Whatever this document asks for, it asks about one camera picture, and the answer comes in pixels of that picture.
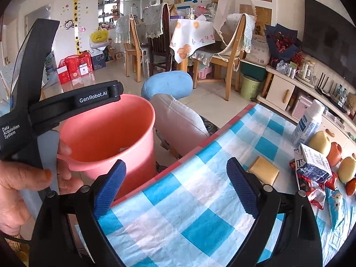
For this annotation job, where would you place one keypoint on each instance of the dark green storage box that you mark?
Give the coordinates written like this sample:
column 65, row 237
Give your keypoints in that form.
column 254, row 71

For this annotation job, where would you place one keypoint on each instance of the yellow shopping bag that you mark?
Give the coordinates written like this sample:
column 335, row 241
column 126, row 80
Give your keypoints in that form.
column 99, row 36

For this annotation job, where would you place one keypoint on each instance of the large yellow pear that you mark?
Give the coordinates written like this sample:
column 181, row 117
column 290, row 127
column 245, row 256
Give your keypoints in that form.
column 347, row 169

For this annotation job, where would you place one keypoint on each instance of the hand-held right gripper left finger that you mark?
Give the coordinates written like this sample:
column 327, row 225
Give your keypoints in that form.
column 110, row 189

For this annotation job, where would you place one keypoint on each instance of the light wooden chair lace cover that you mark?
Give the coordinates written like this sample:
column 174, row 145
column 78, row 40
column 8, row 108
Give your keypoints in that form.
column 133, row 47

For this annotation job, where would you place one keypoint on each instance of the red milk tea packet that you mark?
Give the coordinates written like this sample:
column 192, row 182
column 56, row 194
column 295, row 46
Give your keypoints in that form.
column 311, row 180

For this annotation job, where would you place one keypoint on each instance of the white orange-print table cloth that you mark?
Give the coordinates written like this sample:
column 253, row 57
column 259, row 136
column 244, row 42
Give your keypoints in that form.
column 189, row 37

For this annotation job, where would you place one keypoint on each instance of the white printed sack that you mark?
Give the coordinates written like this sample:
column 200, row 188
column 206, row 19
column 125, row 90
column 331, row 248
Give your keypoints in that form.
column 257, row 51

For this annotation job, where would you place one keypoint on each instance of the dark wooden chair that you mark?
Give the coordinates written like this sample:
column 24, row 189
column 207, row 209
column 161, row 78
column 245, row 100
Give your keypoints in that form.
column 160, row 50

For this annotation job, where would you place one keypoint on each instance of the small yellow pear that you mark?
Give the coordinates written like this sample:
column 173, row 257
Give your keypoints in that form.
column 319, row 141

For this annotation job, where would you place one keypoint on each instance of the cream tv cabinet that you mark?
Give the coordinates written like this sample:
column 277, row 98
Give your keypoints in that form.
column 281, row 91

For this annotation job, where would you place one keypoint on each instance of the giraffe height chart sticker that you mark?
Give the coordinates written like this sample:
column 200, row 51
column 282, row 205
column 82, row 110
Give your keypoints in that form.
column 77, row 19

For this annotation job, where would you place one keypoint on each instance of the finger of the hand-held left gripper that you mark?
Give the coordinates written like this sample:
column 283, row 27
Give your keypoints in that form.
column 46, row 47

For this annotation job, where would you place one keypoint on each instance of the yellow flat packet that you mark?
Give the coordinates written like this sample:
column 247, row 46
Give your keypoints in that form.
column 262, row 171

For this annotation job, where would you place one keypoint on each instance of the crumpled red silver packet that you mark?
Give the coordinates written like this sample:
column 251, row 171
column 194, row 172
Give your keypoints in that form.
column 317, row 199

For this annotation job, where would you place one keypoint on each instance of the dark blue paper bag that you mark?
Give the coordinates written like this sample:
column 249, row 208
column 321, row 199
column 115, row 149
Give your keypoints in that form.
column 100, row 61

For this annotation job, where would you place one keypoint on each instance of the cream apron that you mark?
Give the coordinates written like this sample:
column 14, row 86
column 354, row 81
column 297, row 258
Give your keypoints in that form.
column 224, row 14

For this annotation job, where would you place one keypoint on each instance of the black television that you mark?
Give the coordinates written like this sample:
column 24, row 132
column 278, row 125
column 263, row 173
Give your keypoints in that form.
column 328, row 39

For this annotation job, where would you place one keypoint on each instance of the orange with green leaf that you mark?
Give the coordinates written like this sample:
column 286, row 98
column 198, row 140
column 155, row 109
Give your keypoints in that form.
column 351, row 187

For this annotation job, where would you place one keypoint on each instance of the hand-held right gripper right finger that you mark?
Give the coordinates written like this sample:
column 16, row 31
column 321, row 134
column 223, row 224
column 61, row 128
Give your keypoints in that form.
column 242, row 186

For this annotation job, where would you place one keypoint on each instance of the pink plastic bin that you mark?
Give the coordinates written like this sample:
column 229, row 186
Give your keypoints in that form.
column 111, row 133

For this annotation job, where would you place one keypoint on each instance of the red gift box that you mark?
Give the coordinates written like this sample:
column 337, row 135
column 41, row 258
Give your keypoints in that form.
column 73, row 69

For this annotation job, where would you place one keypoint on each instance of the white glass electric kettle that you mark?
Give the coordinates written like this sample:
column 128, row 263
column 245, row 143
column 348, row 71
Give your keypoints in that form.
column 306, row 71

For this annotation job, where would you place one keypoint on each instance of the black wifi router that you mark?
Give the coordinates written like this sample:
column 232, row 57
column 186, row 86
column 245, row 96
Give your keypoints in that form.
column 325, row 89

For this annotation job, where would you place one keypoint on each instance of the blue white carton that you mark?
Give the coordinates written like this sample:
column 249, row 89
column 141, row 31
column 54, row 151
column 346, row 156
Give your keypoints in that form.
column 314, row 158

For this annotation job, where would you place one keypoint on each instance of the light wooden chair cream cushion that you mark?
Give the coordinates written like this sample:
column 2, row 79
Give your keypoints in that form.
column 230, row 58

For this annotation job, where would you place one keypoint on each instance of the red apple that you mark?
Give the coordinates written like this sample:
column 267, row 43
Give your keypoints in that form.
column 335, row 154

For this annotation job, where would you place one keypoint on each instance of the person's left hand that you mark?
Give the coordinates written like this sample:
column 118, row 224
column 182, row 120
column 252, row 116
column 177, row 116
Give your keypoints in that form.
column 16, row 189

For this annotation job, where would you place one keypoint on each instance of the blue round cushion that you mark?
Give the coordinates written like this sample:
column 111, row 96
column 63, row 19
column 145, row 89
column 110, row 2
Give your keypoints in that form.
column 167, row 83

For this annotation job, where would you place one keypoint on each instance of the pale green bucket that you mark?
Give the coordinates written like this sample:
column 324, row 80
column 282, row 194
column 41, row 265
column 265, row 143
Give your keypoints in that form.
column 250, row 87

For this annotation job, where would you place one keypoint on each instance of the dark blue wrapped bouquet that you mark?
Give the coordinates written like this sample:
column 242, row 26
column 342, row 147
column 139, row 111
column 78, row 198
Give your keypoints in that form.
column 282, row 44

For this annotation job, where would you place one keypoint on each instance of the grey white pillow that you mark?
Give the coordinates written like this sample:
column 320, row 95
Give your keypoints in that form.
column 178, row 122

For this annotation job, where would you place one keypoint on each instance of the blue white checkered tablecloth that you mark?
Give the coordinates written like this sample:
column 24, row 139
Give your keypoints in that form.
column 172, row 222

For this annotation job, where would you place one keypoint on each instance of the pink plastic stool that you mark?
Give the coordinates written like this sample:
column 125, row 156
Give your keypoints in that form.
column 205, row 72

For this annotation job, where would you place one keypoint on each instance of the white blue milk bottle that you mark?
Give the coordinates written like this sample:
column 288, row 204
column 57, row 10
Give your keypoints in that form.
column 304, row 128

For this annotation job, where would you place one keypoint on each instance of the light blue cartoon packet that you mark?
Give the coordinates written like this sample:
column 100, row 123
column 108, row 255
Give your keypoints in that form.
column 336, row 208

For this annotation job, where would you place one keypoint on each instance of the small water bottle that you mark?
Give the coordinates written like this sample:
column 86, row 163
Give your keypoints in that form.
column 338, row 94
column 344, row 98

